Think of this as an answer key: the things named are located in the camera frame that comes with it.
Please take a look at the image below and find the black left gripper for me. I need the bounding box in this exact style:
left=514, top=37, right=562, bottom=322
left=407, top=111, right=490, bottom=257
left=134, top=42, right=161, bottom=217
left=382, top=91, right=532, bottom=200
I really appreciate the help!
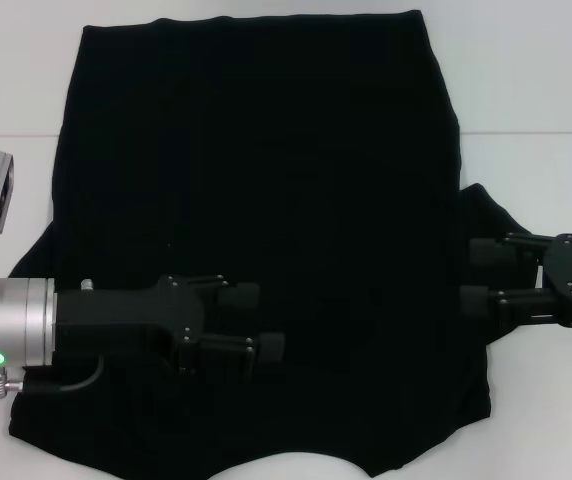
left=53, top=273, right=287, bottom=376

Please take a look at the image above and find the black shirt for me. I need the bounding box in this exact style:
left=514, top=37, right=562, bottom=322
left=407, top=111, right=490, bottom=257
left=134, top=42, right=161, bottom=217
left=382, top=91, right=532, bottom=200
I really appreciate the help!
left=7, top=9, right=555, bottom=480

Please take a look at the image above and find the dark left arm cable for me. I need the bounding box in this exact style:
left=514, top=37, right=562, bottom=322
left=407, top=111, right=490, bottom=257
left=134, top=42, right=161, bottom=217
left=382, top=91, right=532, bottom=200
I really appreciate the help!
left=20, top=353, right=108, bottom=397

